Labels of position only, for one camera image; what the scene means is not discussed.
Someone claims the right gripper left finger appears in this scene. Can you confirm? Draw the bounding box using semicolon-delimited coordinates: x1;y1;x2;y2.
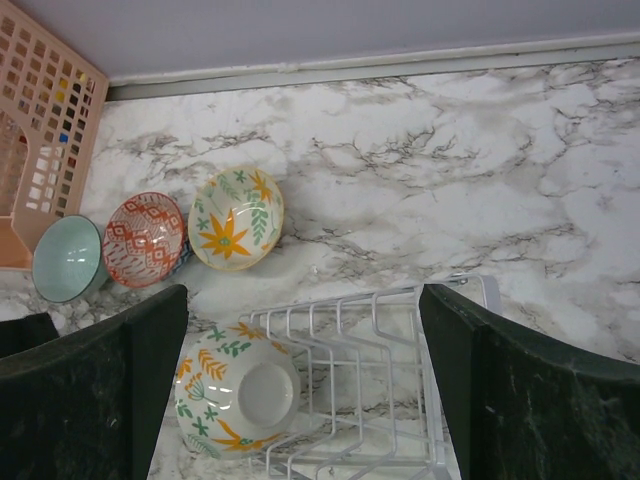
1;284;189;479

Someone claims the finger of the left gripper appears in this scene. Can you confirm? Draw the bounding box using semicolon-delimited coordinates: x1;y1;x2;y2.
0;312;59;358

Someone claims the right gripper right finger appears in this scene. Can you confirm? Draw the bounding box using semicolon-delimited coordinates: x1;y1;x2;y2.
419;284;639;479

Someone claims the yellow flower bowl front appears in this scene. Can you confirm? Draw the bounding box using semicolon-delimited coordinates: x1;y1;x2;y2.
174;321;301;460

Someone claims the yellow flower bowl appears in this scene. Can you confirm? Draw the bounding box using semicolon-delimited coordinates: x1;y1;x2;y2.
187;166;284;272
174;321;301;460

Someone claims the yellow flower bowl back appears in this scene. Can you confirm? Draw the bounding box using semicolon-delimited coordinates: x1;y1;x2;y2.
187;166;284;272

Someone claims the light teal bowl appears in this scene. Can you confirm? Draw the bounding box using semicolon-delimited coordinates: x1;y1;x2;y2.
32;215;109;303

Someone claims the red patterned bowl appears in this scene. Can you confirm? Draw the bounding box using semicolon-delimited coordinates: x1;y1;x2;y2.
102;192;193;289

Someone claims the orange plastic file organizer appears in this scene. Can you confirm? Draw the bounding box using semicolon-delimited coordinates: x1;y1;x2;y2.
1;1;108;271

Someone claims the white wire dish rack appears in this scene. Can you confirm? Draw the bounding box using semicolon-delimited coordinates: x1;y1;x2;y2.
238;272;501;480

